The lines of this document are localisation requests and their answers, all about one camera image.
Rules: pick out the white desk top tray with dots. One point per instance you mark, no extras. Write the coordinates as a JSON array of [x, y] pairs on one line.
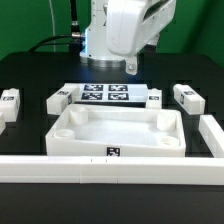
[[92, 130]]

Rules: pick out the white L-shaped fence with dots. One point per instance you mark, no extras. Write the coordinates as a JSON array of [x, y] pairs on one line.
[[112, 170]]

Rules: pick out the white marker base plate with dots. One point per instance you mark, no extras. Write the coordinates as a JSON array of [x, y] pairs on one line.
[[105, 93]]

